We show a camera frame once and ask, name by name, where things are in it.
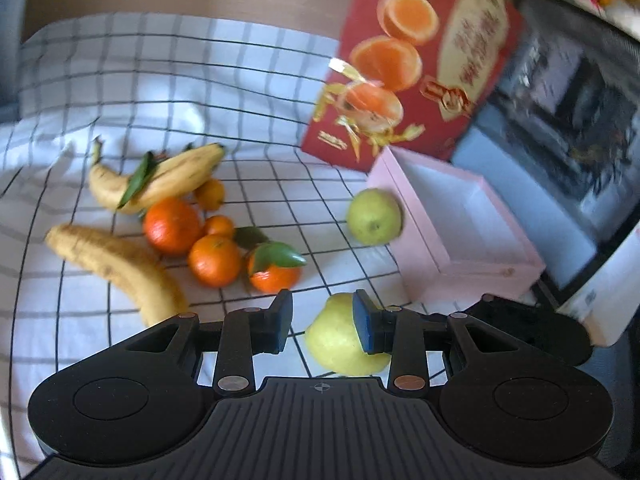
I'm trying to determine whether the yellow pear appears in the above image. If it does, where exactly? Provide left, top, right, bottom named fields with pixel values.
left=305, top=292, right=390, bottom=376

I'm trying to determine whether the spotted yellow banana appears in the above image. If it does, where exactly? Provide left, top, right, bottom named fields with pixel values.
left=44, top=224, right=189, bottom=326

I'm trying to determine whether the mandarin with green leaf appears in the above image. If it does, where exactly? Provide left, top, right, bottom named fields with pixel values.
left=246, top=242, right=307, bottom=295

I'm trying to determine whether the middle orange mandarin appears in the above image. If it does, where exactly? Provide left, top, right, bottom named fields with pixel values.
left=188, top=235, right=243, bottom=288

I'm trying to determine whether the pink cardboard box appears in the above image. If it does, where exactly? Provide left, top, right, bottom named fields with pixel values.
left=367, top=146, right=544, bottom=306

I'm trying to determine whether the small mandarin centre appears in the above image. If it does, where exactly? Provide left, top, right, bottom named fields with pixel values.
left=203, top=214, right=235, bottom=238

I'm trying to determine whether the small mandarin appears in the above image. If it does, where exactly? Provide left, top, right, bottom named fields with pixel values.
left=203, top=214, right=235, bottom=238
left=193, top=178, right=226, bottom=211

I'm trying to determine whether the large orange mandarin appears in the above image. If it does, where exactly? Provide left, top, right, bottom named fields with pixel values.
left=143, top=197, right=202, bottom=257

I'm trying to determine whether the small mandarin behind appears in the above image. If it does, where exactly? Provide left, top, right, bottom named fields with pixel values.
left=193, top=178, right=226, bottom=211

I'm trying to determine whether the curved banana with leaf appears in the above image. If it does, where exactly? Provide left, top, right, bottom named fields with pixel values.
left=88, top=138, right=224, bottom=214

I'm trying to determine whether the white black grid tablecloth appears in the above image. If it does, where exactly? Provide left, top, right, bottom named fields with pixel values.
left=0, top=12, right=482, bottom=478

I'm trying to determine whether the white appliance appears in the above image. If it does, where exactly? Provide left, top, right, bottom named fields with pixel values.
left=556, top=223, right=639, bottom=348

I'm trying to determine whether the black framed screen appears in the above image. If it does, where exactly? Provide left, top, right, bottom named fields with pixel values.
left=451, top=0, right=639, bottom=303

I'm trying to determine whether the red orange gift box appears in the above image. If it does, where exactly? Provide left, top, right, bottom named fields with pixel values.
left=302, top=0, right=523, bottom=171

